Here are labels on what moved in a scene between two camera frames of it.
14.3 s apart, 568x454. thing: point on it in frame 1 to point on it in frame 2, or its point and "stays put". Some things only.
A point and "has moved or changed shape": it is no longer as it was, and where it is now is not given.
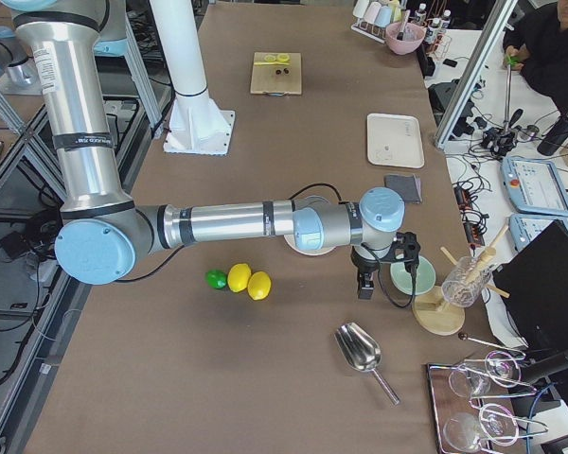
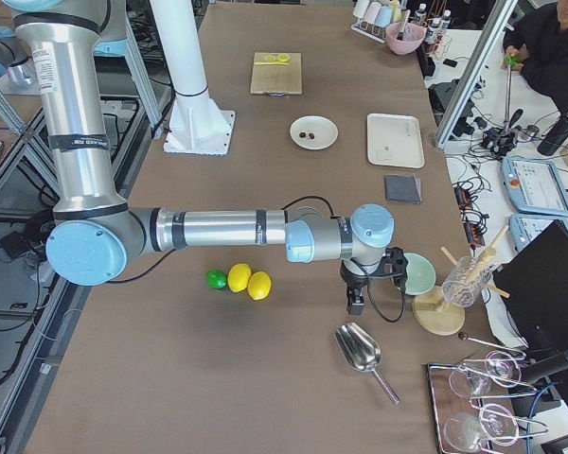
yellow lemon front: x=259 y=286 stays put
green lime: x=217 y=278 stays put
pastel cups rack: x=373 y=18 stays put
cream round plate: x=291 y=240 has moved or changed shape
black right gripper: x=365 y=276 to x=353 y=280
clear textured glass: x=467 y=282 stays put
